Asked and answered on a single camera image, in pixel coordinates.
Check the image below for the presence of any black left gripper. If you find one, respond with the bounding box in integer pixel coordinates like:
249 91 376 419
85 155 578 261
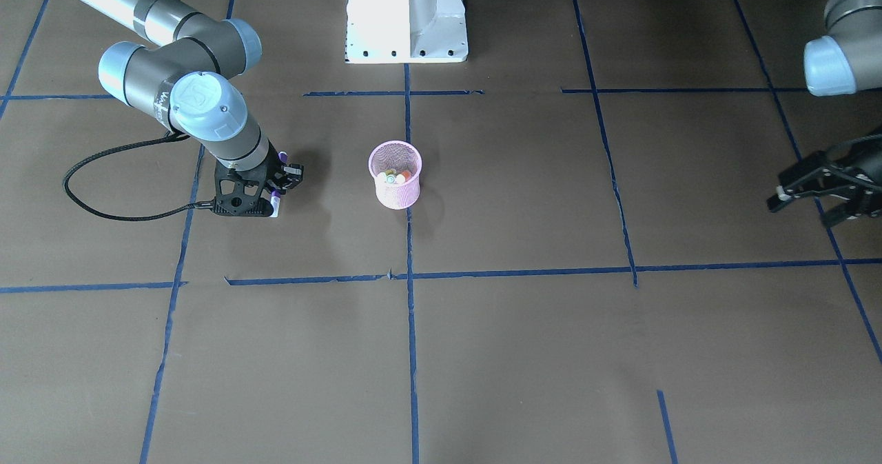
766 128 881 229

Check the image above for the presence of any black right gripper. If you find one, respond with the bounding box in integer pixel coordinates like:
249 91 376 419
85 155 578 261
212 155 303 218

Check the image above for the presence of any purple highlighter pen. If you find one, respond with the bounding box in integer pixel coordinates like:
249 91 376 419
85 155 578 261
270 151 289 218

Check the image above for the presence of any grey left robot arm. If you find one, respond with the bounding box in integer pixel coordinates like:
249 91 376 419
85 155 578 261
766 0 881 229

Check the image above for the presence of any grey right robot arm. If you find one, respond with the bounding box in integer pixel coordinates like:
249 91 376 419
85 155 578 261
79 0 303 218

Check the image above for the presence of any pink mesh pen holder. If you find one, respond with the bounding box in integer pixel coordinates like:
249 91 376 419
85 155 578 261
367 141 422 210

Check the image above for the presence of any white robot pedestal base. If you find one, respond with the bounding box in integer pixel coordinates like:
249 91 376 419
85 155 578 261
345 0 469 65

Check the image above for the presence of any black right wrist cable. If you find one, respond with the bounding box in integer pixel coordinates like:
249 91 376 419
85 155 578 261
63 133 216 222

